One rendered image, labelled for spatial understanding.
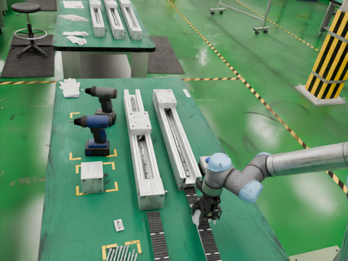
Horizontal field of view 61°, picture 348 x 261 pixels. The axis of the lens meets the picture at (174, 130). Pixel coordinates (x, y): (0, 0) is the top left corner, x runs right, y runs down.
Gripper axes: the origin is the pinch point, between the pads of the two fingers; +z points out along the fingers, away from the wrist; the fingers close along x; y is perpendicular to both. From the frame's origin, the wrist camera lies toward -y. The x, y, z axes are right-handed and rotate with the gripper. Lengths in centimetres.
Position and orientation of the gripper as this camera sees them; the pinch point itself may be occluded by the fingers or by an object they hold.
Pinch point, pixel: (201, 219)
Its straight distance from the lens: 125.9
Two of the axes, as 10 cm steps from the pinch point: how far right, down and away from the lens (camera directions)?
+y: 2.1, 6.0, -7.8
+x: 9.7, -0.3, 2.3
